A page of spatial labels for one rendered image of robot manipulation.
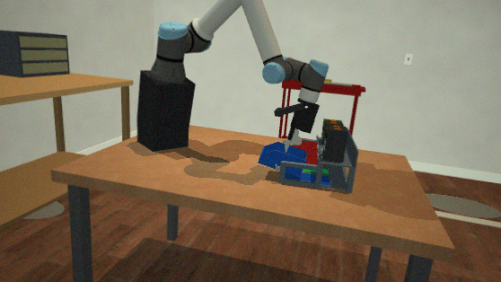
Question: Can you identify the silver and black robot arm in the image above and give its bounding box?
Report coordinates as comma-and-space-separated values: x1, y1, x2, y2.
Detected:
151, 0, 329, 103

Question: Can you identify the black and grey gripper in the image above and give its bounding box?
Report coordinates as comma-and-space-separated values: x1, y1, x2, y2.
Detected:
285, 98, 320, 152

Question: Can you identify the red bin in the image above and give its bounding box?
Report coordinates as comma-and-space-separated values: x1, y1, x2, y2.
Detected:
291, 141, 318, 164

